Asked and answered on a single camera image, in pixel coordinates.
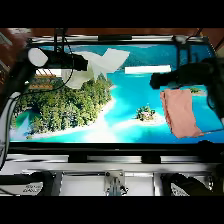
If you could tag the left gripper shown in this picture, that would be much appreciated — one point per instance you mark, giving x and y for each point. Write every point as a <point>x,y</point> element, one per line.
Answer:
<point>76,62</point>

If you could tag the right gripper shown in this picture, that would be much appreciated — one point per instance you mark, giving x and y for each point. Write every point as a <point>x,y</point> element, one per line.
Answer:
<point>161,80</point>

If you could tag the white shirt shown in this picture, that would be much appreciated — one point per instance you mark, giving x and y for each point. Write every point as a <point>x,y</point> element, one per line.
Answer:
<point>101,63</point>

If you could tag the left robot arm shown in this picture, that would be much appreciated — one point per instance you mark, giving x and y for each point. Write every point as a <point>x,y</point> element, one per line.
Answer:
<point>20,76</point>

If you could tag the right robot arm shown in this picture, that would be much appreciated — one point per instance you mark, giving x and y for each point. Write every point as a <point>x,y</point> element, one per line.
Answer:
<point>196,73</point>

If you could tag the pink garment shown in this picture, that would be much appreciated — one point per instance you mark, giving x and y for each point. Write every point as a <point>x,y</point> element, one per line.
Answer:
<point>181,113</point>

